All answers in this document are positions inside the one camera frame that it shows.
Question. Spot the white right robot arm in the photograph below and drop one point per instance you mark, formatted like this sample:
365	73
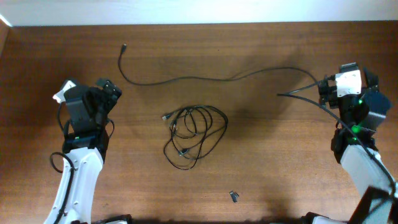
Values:
361	110

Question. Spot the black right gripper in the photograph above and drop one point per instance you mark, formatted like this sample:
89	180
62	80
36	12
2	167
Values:
328	94

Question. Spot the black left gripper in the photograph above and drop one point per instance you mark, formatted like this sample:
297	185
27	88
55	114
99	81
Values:
104	96

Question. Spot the small black clip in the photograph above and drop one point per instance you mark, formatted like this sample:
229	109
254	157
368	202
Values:
234	196

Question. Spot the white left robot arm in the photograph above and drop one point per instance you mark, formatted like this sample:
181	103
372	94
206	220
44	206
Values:
84	148

